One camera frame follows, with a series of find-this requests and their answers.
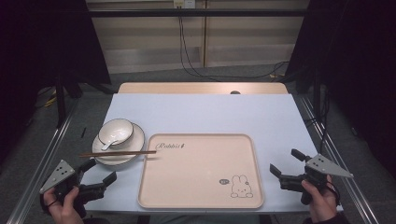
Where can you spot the small black stick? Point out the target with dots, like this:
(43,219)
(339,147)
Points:
(83,132)

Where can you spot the white plate with dark rim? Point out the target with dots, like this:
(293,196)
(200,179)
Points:
(137,140)

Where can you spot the dark round table grommet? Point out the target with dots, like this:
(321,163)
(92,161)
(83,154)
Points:
(235,92)

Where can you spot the white ceramic spoon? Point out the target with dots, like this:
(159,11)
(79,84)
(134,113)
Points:
(109,145)

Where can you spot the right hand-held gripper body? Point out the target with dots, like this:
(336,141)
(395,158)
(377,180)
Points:
(320,169)

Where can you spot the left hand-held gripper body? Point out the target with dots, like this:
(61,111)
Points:
(57,176)

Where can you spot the white table mat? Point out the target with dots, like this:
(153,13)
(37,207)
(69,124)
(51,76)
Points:
(202,115)

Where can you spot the metal floor rail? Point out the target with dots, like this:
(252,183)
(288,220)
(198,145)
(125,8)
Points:
(348,186)
(43,165)

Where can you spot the brown wooden chopstick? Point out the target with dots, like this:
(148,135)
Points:
(124,152)
(102,154)

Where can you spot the black stand post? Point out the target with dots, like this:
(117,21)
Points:
(60,99)
(317,96)

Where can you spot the wooden table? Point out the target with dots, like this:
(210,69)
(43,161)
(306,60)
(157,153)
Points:
(186,88)

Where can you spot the beige tray with rabbit print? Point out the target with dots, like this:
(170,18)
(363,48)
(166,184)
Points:
(199,174)

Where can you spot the dark curtain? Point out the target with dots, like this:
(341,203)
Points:
(37,46)
(358,62)

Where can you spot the white bowl with dark rim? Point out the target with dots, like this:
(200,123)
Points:
(120,129)

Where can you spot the person's left hand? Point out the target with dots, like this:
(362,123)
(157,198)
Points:
(63,207)

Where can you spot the person's right hand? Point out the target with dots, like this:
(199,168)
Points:
(320,202)

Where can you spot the black horizontal frame bar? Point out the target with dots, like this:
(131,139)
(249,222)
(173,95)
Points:
(199,13)

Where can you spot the white wall socket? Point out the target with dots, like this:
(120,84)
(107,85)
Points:
(184,3)

